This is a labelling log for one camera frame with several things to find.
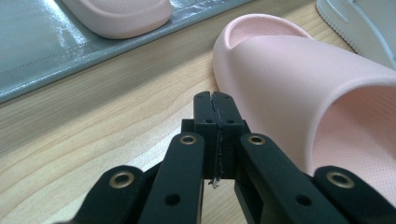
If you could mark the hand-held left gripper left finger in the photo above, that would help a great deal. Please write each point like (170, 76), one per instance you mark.
(205, 109)

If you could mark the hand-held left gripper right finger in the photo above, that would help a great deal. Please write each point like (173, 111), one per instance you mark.
(229, 112)

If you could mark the grey metal shoe rack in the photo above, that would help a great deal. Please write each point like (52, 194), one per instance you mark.
(46, 53)

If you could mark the white sneaker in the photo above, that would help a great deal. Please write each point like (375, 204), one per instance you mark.
(367, 31)

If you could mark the pink slipper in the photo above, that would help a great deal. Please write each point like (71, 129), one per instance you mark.
(280, 81)
(124, 21)

